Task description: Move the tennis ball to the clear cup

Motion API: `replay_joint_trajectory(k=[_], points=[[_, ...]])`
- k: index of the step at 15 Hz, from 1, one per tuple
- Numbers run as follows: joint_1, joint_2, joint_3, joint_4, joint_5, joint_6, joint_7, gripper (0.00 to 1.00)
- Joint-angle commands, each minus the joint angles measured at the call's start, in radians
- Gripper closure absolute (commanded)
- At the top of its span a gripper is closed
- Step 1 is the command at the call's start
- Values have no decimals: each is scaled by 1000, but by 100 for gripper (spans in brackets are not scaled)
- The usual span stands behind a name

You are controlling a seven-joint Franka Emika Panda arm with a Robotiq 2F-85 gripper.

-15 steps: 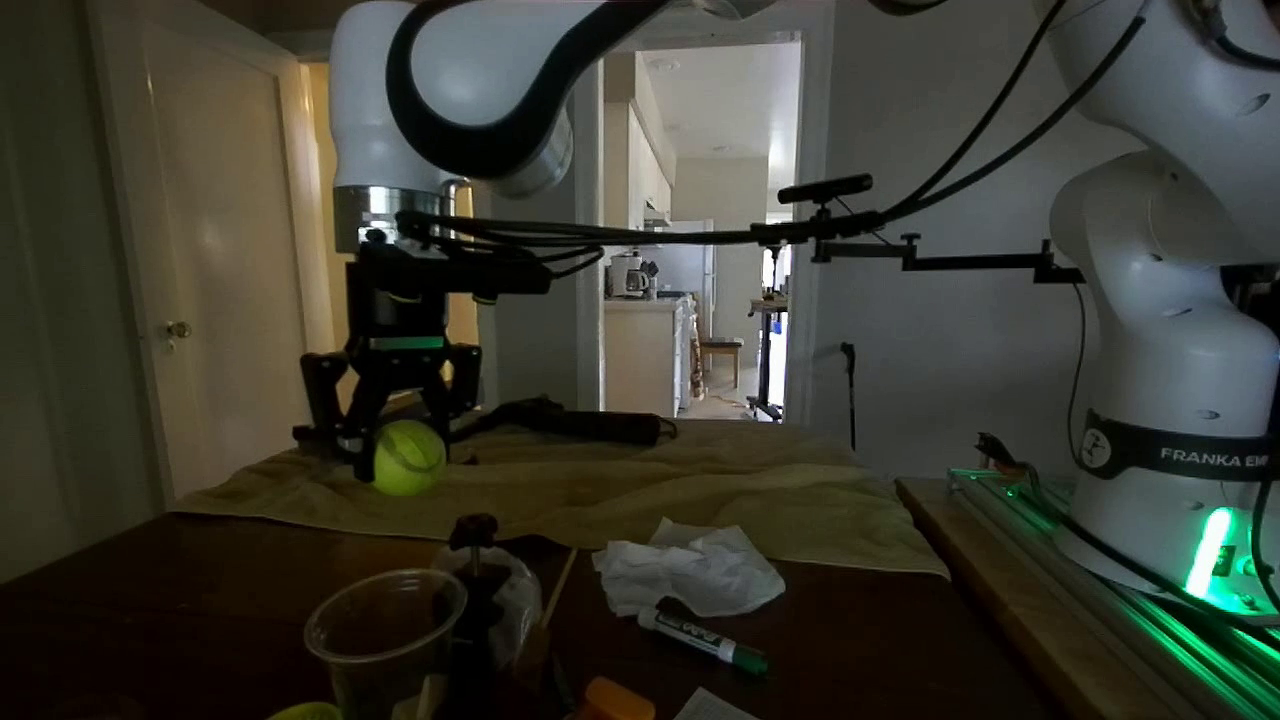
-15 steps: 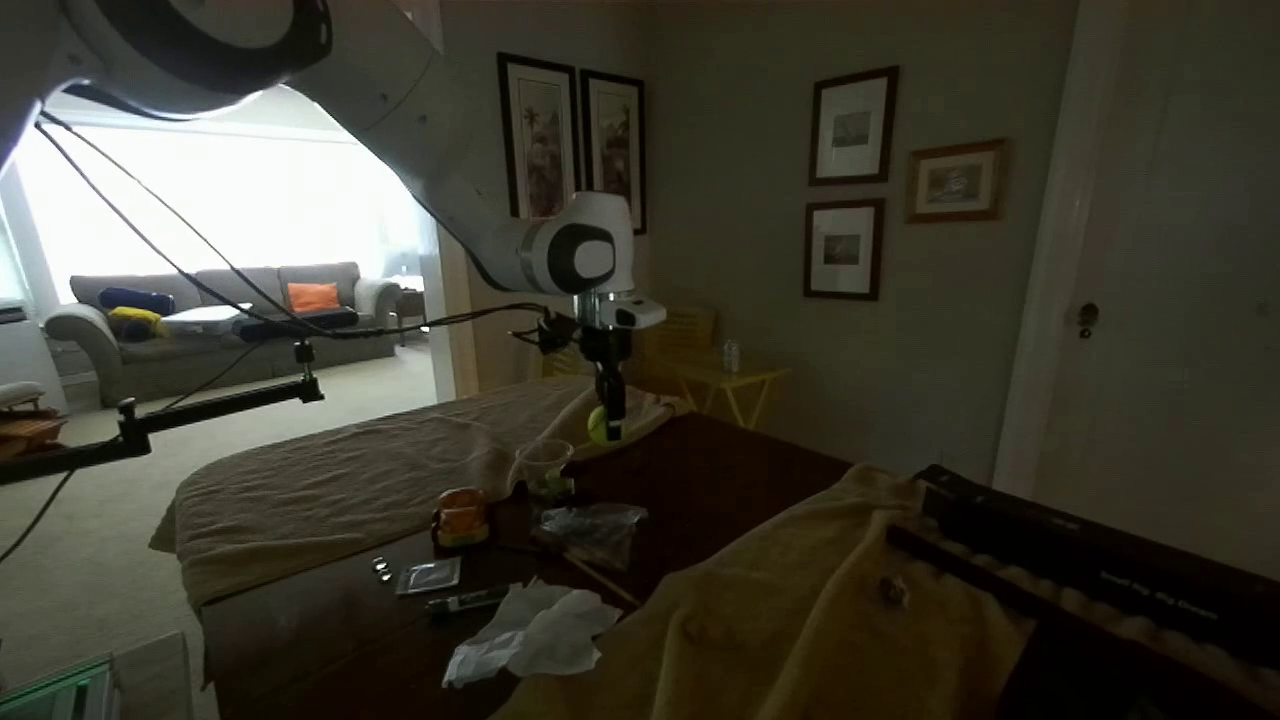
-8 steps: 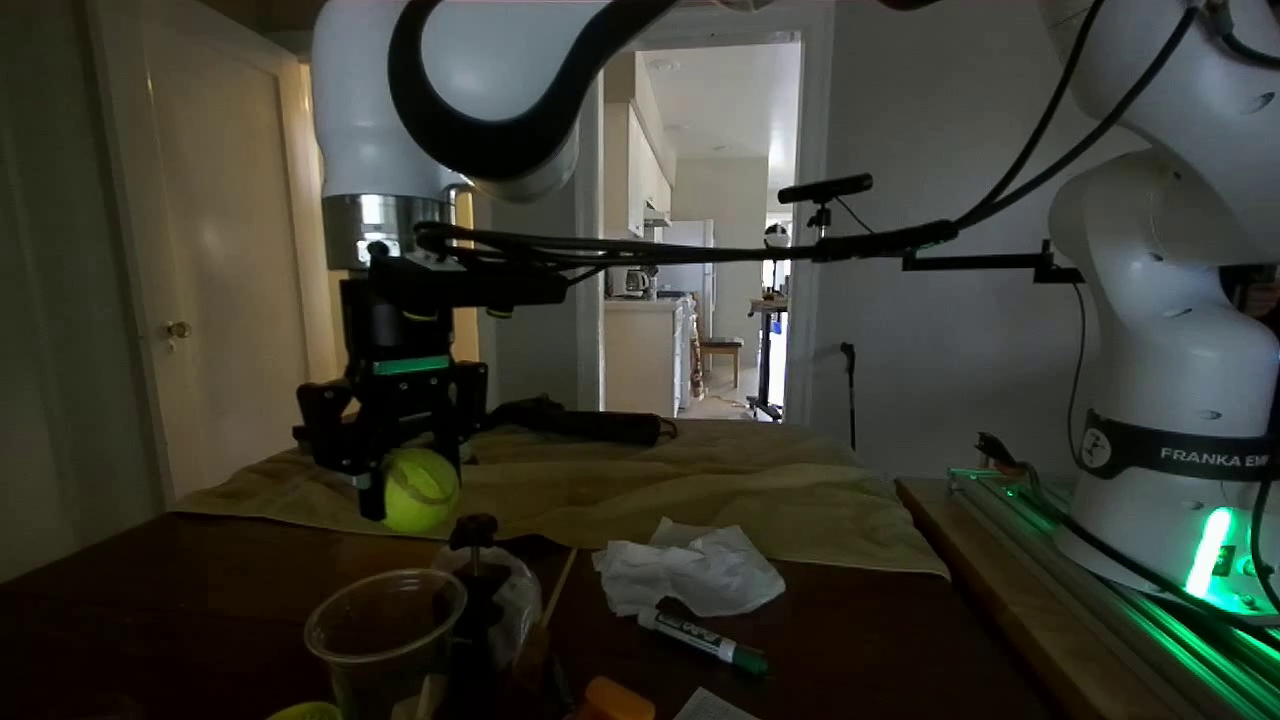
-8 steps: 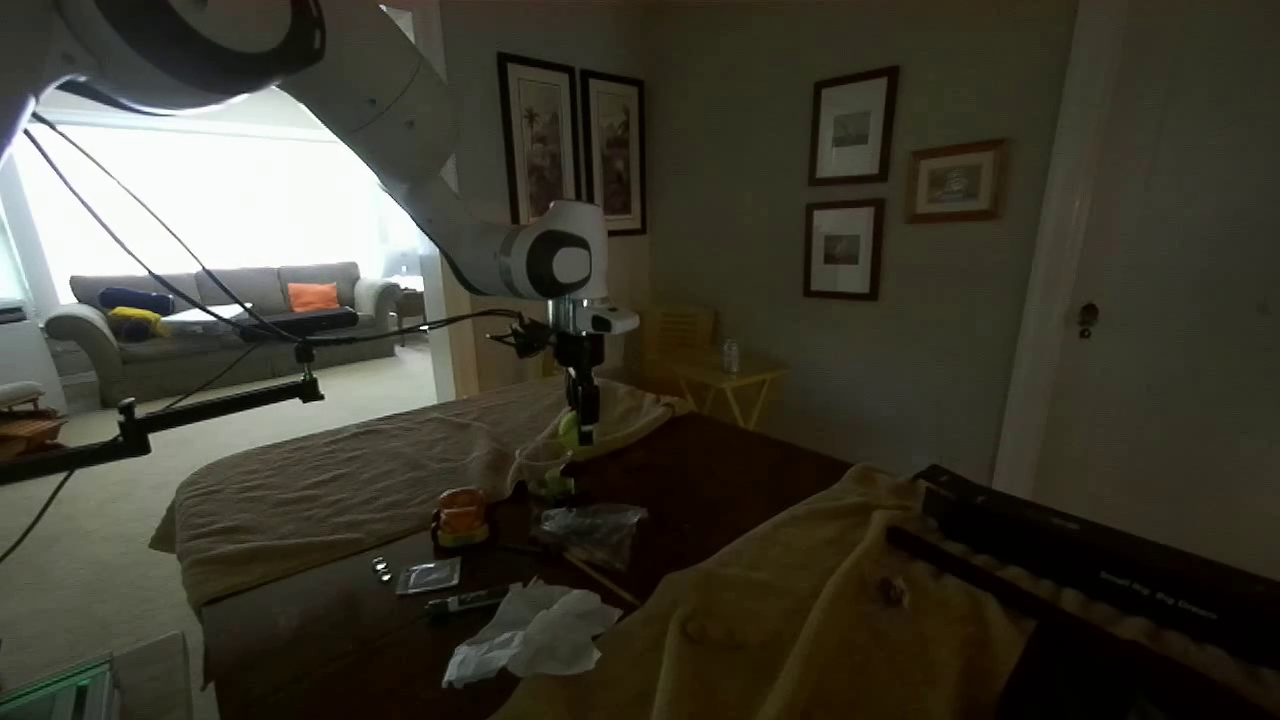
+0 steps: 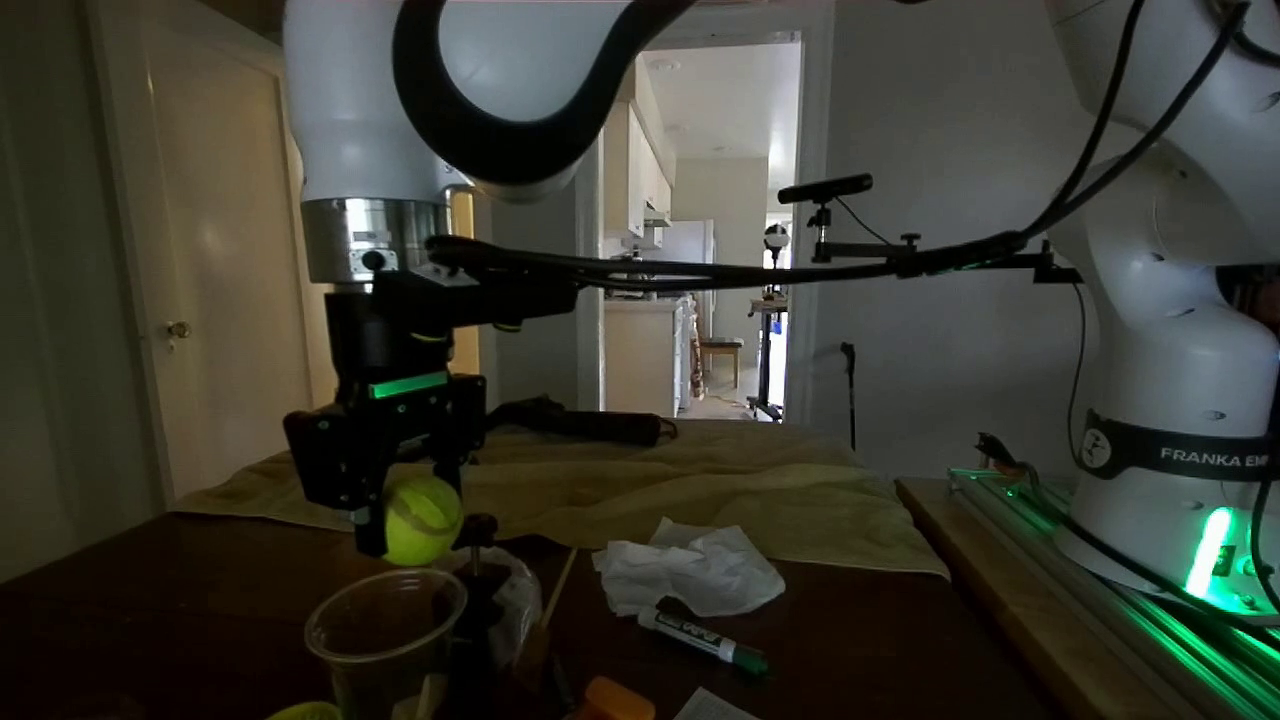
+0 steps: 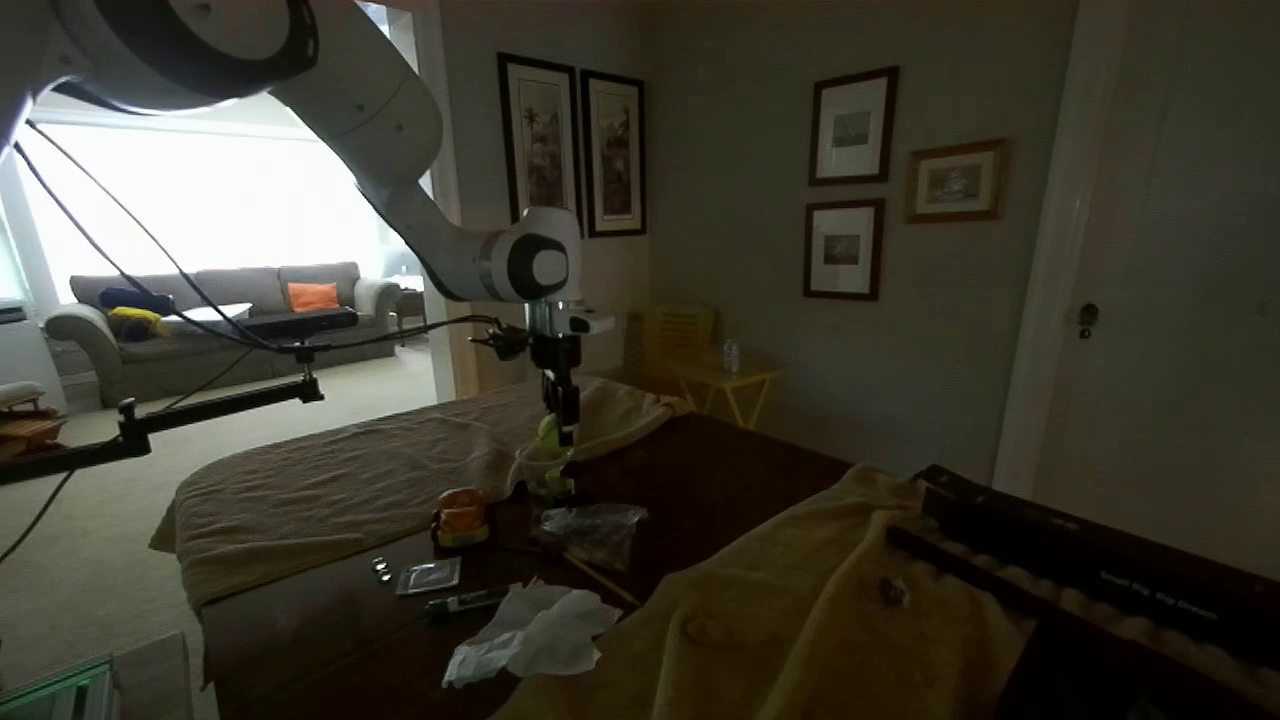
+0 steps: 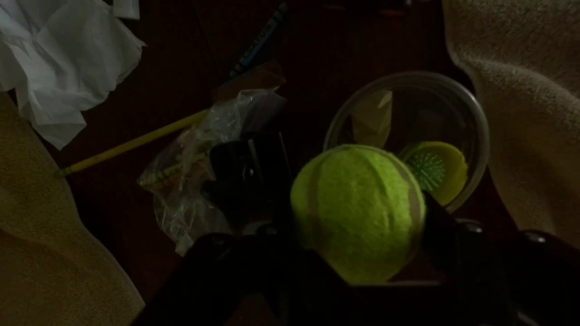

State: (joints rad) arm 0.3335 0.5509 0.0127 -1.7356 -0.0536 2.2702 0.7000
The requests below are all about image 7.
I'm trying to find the olive green cloth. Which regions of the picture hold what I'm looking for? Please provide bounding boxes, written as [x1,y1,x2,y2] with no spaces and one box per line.
[0,94,144,326]

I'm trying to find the tan cloth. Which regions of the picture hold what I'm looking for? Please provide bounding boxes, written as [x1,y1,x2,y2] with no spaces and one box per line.
[443,0,580,248]

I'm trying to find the green white marker pen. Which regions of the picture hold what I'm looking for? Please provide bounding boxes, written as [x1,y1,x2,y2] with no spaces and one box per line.
[227,0,289,78]

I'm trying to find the yellow pencil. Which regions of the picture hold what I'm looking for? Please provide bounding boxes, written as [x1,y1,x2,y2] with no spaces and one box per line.
[59,108,209,177]

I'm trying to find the clear plastic bag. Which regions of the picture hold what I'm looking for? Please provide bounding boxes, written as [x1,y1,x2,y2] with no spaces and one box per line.
[139,88,285,255]

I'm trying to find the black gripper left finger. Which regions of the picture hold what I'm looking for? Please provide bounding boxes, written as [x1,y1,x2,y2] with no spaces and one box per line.
[130,224,342,326]

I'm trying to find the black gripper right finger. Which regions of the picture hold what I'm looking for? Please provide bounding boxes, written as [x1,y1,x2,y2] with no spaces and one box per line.
[425,204,580,326]

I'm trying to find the yellow-green tennis ball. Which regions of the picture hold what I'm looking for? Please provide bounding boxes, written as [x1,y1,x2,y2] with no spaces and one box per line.
[291,145,427,286]

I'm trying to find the crumpled white tissue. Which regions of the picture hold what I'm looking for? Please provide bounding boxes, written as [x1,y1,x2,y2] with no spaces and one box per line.
[0,0,144,148]

